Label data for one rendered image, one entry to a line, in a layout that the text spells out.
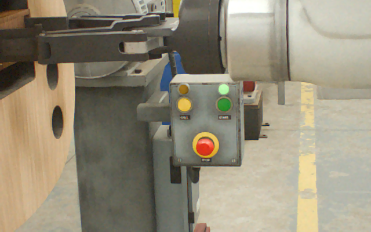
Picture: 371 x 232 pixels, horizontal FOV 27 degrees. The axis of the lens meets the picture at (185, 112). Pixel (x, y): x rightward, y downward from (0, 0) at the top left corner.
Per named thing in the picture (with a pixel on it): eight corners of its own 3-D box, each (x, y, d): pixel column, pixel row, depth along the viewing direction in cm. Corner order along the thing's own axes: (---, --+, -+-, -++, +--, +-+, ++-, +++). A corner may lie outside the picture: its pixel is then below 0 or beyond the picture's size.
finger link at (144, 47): (175, 48, 70) (186, 57, 65) (119, 53, 69) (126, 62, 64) (174, 22, 70) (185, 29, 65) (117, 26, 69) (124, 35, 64)
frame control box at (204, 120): (168, 158, 202) (164, 62, 195) (250, 159, 198) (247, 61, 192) (151, 191, 178) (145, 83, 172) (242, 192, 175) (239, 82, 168)
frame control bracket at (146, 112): (141, 118, 189) (139, 102, 188) (216, 118, 186) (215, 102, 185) (137, 122, 185) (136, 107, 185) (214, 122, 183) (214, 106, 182)
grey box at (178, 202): (166, 214, 217) (156, 24, 204) (202, 215, 215) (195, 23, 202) (156, 236, 203) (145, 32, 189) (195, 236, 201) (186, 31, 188)
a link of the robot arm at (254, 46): (291, 71, 74) (231, 71, 75) (290, -24, 72) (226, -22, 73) (287, 92, 65) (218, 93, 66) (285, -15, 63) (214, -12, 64)
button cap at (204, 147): (197, 151, 175) (197, 134, 174) (215, 151, 175) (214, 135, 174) (195, 156, 172) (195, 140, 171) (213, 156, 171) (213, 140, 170)
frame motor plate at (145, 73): (90, 60, 220) (89, 47, 219) (171, 59, 216) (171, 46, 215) (50, 87, 186) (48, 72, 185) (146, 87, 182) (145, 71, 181)
